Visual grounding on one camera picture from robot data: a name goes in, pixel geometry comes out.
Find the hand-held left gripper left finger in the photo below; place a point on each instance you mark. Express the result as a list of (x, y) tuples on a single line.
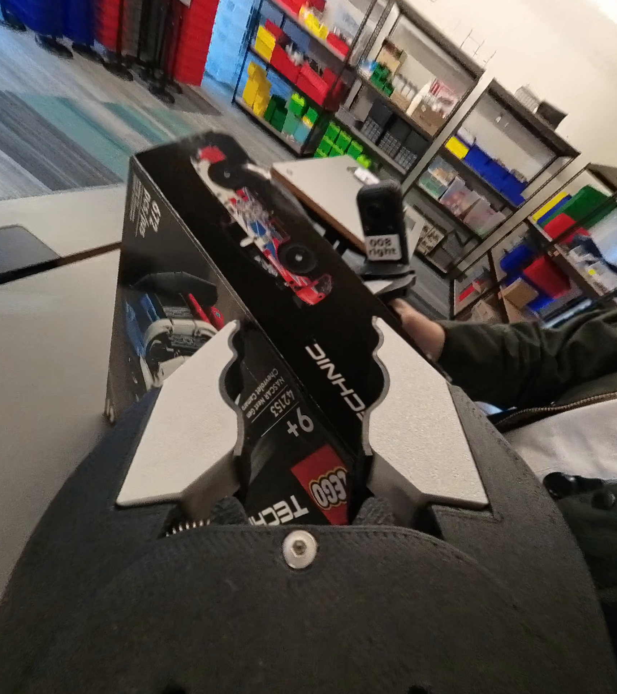
[(189, 428)]

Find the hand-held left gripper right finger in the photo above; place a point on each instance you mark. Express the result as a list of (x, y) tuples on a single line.
[(422, 434)]

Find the black lego box race car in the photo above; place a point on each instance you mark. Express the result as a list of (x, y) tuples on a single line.
[(265, 227)]

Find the person's right forearm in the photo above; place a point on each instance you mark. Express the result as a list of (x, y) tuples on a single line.
[(530, 347)]

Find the person's right hand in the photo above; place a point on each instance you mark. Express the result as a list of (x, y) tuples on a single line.
[(422, 330)]

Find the white desk with wood edge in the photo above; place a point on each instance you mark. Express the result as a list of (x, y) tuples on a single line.
[(319, 184)]

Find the black shelving unit with boxes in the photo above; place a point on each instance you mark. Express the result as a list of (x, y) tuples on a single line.
[(422, 103)]

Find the black shelving unit with bins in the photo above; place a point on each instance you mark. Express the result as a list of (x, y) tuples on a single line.
[(503, 173)]

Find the white shirt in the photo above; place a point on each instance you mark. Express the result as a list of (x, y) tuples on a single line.
[(585, 434)]

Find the shelf with coloured bins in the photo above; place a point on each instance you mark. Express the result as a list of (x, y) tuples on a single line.
[(287, 59)]

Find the red bin cart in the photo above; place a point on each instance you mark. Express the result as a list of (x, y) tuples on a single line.
[(194, 43)]

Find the blue bin cart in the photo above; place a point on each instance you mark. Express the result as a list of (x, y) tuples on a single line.
[(43, 16)]

